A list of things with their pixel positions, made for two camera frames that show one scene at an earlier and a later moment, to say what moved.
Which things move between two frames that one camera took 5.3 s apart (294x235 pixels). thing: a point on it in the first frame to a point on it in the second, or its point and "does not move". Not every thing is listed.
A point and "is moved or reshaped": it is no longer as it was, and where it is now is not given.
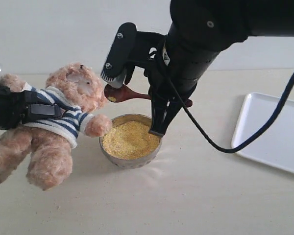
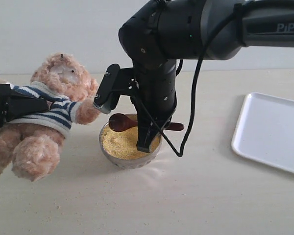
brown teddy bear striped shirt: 46,146 is moved or reshaped
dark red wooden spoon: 116,95 to 119,122
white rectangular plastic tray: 282,145 does not move
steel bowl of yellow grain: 130,145 does not move
